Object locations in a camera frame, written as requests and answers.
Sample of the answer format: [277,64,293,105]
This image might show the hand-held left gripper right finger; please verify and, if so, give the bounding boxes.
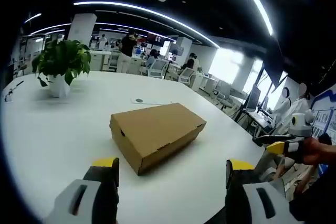
[225,158,297,224]

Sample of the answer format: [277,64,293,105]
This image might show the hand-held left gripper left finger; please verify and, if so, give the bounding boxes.
[46,157,120,224]

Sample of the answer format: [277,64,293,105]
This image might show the brown cardboard shoe box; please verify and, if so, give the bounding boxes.
[109,102,207,176]

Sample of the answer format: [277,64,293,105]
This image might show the person's right hand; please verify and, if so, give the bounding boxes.
[301,136,336,166]

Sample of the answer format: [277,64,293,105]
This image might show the grey mesh office chair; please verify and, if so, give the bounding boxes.
[256,153,287,198]

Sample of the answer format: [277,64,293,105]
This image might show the white office chair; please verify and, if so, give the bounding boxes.
[148,59,169,79]
[178,67,196,83]

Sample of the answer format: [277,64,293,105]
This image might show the white ceiling light strip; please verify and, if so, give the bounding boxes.
[73,0,220,49]
[230,0,275,37]
[24,13,43,24]
[30,22,177,42]

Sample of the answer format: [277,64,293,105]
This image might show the green potted plant white pot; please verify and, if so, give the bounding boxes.
[31,39,92,98]

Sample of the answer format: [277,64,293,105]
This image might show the white square pillar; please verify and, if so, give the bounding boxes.
[67,13,97,45]

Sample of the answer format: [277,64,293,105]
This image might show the blue white wall board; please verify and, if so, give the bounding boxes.
[309,84,336,143]

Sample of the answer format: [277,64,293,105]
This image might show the black frame desk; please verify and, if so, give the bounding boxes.
[236,84,276,135]

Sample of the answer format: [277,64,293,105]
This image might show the dark red wall screen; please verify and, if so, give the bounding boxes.
[146,32,169,45]

